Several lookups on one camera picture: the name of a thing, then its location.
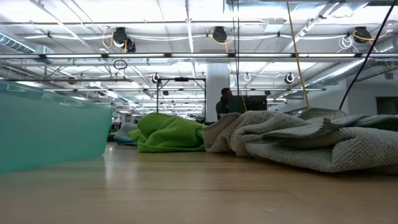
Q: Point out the light blue microfiber towel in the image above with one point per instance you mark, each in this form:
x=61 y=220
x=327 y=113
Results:
x=124 y=137

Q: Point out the bright green microfiber towel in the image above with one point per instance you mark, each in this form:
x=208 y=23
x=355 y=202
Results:
x=168 y=133

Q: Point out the grey waffle microfiber towel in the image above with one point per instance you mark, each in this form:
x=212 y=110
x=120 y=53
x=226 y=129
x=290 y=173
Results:
x=311 y=149

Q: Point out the silver air duct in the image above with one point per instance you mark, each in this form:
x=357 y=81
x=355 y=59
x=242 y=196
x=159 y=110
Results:
x=335 y=73
x=15 y=43

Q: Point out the long ceiling light bar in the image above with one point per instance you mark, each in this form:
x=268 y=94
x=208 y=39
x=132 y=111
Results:
x=199 y=55

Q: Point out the teal translucent plastic bin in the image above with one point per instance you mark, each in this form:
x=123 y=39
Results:
x=46 y=130

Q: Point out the black wall monitor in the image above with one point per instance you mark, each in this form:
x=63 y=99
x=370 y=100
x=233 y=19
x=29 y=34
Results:
x=252 y=104

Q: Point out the dark wall panel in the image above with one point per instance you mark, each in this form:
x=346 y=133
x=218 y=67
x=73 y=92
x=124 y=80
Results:
x=387 y=105

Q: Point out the black background rig frame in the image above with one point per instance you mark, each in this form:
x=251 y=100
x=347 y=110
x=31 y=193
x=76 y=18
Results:
x=181 y=79

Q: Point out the white pillar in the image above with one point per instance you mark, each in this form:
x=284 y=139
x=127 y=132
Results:
x=217 y=81

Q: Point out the person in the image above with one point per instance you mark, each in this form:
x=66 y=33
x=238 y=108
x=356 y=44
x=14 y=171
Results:
x=223 y=105

